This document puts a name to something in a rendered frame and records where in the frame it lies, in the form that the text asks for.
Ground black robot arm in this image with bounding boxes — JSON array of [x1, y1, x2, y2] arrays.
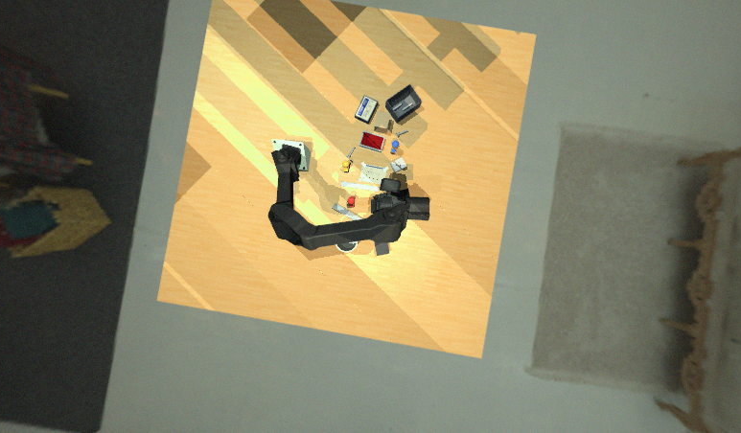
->
[[268, 144, 430, 250]]

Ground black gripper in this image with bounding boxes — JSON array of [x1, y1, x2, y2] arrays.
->
[[378, 178, 401, 199]]

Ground white mug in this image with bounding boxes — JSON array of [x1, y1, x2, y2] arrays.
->
[[336, 241, 359, 252]]

